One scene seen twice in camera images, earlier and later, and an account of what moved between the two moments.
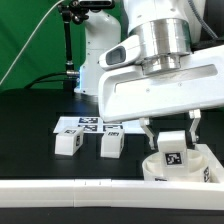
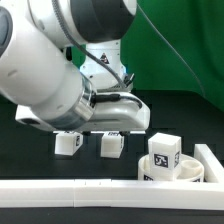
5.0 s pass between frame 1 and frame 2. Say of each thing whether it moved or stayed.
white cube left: stayed
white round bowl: moved
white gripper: moved
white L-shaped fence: stayed
